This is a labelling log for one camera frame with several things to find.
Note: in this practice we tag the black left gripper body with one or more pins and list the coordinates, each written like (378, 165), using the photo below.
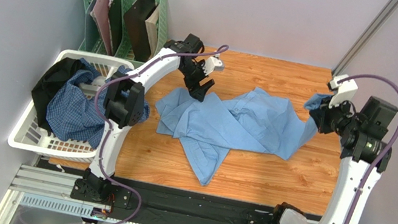
(193, 73)

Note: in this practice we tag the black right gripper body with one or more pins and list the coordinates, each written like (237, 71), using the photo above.
(321, 115)

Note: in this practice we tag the light blue long sleeve shirt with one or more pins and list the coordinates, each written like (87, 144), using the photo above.
(254, 121)

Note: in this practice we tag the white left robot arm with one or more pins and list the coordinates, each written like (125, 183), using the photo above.
(123, 106)

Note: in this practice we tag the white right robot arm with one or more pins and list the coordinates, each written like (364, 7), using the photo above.
(364, 156)

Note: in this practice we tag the beige board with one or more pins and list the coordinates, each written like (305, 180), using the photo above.
(152, 29)

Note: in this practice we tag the black board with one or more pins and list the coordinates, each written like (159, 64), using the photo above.
(135, 21)

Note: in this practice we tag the green plastic file rack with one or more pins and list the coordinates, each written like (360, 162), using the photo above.
(93, 43)

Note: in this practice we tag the dark green board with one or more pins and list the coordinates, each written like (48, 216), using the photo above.
(116, 27)

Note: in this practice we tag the right corner aluminium profile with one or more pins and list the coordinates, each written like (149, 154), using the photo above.
(386, 12)

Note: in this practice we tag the pink board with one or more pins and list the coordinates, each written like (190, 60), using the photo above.
(100, 14)

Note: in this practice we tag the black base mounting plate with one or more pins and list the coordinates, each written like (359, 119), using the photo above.
(156, 204)

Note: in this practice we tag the blue checkered shirt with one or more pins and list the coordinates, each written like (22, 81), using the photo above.
(70, 115)

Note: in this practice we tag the black garment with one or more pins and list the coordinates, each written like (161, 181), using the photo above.
(50, 83)

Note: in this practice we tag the white plastic laundry basket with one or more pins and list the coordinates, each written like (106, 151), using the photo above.
(27, 135)

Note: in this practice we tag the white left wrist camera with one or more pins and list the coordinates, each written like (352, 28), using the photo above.
(212, 64)

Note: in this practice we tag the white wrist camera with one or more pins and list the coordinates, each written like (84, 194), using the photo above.
(212, 64)
(342, 90)

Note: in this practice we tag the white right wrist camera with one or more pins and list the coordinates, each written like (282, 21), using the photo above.
(342, 90)

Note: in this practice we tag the aluminium frame rail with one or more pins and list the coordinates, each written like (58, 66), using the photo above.
(47, 189)

